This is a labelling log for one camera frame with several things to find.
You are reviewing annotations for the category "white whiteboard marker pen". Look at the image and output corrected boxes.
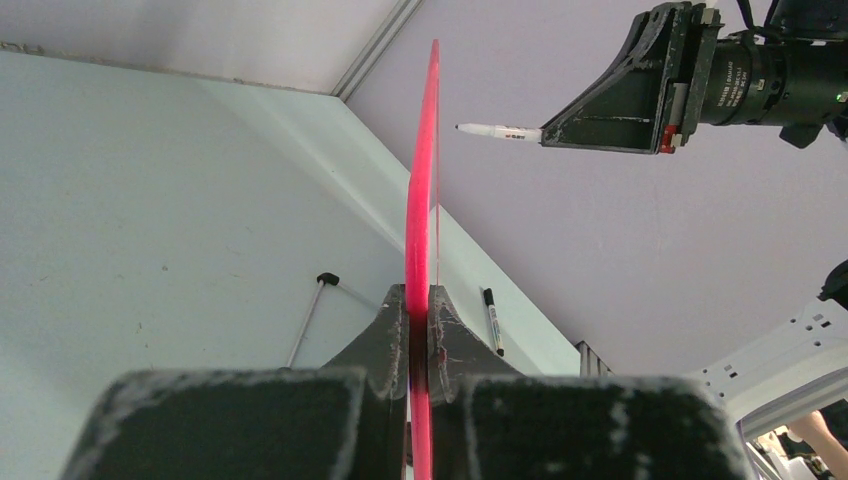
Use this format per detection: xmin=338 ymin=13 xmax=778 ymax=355
xmin=455 ymin=123 xmax=543 ymax=144

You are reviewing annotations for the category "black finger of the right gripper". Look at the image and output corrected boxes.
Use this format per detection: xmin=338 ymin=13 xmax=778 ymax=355
xmin=541 ymin=2 xmax=689 ymax=154

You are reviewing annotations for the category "pink-framed whiteboard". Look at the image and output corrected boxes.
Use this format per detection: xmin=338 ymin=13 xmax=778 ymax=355
xmin=404 ymin=40 xmax=440 ymax=479

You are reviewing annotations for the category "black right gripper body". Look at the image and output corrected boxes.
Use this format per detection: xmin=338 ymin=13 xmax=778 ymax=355
xmin=658 ymin=1 xmax=722 ymax=154

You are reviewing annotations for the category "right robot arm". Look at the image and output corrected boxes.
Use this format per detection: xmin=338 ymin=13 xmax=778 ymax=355
xmin=540 ymin=1 xmax=847 ymax=155

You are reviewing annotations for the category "aluminium frame rail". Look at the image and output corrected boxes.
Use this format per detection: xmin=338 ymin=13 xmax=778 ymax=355
xmin=331 ymin=0 xmax=424 ymax=103

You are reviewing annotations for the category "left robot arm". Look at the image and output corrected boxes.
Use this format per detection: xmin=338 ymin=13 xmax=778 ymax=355
xmin=62 ymin=265 xmax=847 ymax=479

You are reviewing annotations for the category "black whiteboard foot clip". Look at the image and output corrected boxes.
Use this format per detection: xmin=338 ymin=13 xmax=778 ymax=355
xmin=316 ymin=272 xmax=340 ymax=286

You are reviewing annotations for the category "black marker pen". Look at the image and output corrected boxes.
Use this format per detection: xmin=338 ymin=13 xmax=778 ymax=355
xmin=482 ymin=288 xmax=505 ymax=357

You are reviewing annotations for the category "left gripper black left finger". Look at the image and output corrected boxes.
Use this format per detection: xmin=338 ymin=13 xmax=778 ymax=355
xmin=62 ymin=284 xmax=409 ymax=479

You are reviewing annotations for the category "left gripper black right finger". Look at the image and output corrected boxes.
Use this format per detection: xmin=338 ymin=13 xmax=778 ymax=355
xmin=428 ymin=286 xmax=755 ymax=479

